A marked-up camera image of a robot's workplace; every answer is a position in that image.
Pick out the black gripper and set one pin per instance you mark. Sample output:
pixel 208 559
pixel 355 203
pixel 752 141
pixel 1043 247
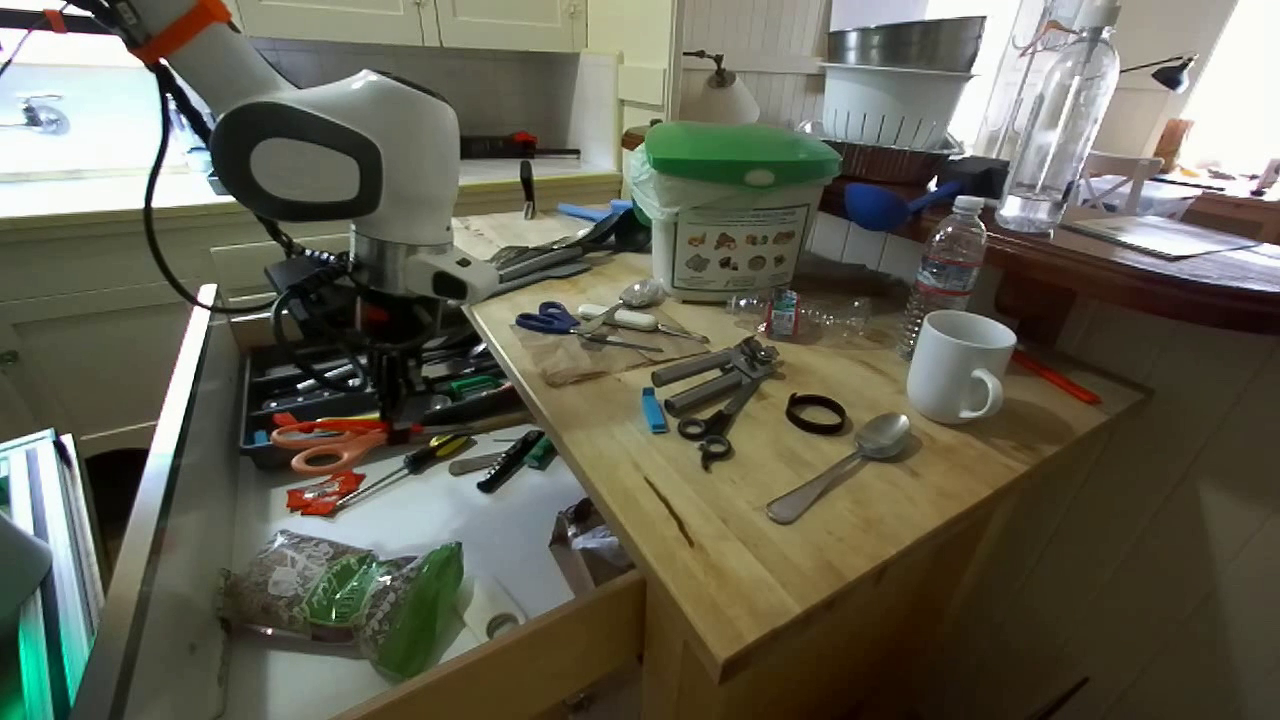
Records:
pixel 391 331

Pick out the small black scissors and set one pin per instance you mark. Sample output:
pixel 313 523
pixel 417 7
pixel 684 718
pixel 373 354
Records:
pixel 722 425

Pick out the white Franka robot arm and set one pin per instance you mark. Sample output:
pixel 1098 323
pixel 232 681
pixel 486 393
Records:
pixel 403 134

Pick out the open wooden drawer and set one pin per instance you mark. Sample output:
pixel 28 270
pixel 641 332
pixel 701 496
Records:
pixel 506 534

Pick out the white kitchen cabinet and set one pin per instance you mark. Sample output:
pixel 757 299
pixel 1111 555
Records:
pixel 81 294

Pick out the yellow black screwdriver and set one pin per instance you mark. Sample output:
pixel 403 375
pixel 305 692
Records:
pixel 442 448

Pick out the red plastic packet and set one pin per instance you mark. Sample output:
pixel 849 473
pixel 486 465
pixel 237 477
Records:
pixel 322 496

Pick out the black cutlery tray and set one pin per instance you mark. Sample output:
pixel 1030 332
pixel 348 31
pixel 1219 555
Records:
pixel 263 446

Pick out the small green tool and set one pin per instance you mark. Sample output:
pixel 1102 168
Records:
pixel 540 455

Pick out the metal tongs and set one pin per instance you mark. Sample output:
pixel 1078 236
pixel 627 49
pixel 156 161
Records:
pixel 535 270

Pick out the green bag pack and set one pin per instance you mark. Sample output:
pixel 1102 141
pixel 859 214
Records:
pixel 420 614

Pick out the white plastic piece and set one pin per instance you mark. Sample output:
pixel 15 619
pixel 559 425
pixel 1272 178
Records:
pixel 480 601

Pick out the small cardboard box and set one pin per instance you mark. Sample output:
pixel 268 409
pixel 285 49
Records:
pixel 570 559

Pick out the grey white peeler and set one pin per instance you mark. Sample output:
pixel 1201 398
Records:
pixel 627 318

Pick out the blue cloth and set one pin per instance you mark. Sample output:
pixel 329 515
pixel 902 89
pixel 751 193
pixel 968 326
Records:
pixel 585 208

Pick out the small metal utensil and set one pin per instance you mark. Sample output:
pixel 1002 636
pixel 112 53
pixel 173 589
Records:
pixel 646 294

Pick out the white bin green lid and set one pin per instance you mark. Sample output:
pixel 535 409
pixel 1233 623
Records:
pixel 746 227

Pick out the small glass jar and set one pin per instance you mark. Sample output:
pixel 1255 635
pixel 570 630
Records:
pixel 784 318

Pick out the white table lamp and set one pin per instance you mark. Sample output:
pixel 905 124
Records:
pixel 722 96

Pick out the metal faucet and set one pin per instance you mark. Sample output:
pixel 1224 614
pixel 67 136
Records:
pixel 41 113

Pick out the metal spoon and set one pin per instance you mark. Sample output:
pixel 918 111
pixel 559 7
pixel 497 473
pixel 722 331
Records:
pixel 881 436

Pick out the blue ladle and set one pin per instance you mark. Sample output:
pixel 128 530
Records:
pixel 881 203

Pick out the white mug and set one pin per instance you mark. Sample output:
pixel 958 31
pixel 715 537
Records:
pixel 953 366

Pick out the small plastic water bottle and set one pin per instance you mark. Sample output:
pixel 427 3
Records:
pixel 953 266

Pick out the white dish rack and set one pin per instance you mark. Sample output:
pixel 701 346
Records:
pixel 895 104

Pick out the metal bowl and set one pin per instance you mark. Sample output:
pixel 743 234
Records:
pixel 905 43

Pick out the red stick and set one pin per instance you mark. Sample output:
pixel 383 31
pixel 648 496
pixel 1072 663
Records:
pixel 1059 377

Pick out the tall clear glass bottle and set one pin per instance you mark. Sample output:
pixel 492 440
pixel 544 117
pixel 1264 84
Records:
pixel 1061 120

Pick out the dark wooden counter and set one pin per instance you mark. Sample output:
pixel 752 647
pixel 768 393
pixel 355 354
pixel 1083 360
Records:
pixel 1201 287

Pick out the black desk lamp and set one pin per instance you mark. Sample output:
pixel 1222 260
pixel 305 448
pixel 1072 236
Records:
pixel 1169 68

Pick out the aluminium frame stand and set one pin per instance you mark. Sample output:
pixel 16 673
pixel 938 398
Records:
pixel 75 534

